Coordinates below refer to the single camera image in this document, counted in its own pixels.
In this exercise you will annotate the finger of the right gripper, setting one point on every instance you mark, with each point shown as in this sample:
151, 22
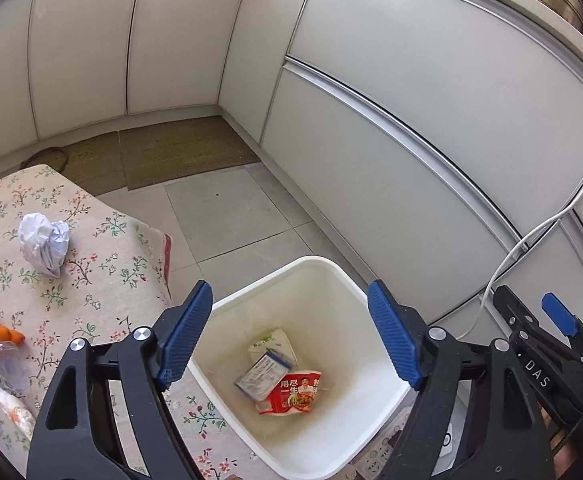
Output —
554, 370
567, 323

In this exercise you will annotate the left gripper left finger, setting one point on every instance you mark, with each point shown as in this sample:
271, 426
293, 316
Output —
76, 435

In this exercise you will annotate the white printed plastic wrapper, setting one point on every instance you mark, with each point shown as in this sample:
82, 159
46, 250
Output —
18, 413

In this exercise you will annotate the white plastic trash bin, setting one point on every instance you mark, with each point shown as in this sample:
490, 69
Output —
325, 315

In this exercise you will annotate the white kitchen cabinets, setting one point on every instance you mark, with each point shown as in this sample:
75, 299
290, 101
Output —
439, 143

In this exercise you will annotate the white power strip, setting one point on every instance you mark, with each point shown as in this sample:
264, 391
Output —
374, 457

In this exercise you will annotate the floral tablecloth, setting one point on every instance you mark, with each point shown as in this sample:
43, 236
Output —
127, 261

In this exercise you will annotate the small white blue box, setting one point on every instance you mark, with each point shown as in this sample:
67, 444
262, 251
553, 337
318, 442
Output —
263, 376

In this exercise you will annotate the crumpled white paper ball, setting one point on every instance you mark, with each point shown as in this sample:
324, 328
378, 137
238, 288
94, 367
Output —
44, 243

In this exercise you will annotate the red instant noodle packet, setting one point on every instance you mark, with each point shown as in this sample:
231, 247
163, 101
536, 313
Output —
295, 394

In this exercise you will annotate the white tissue packet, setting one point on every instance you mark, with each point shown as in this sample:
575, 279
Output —
276, 341

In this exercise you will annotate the brown floor mat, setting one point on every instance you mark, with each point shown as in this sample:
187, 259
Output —
173, 150
95, 164

